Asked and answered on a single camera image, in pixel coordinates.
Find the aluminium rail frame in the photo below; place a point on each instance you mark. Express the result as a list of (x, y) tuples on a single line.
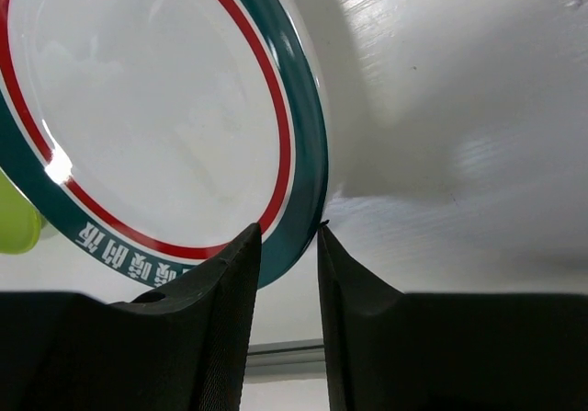
[(277, 354)]

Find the white plate red green rim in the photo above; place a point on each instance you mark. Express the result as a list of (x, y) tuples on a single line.
[(149, 133)]

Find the green plastic plate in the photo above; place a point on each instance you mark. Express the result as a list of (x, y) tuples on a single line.
[(21, 223)]

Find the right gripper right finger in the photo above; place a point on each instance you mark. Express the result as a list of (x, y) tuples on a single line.
[(389, 350)]

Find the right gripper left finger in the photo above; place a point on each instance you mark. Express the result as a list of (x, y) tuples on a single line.
[(181, 346)]

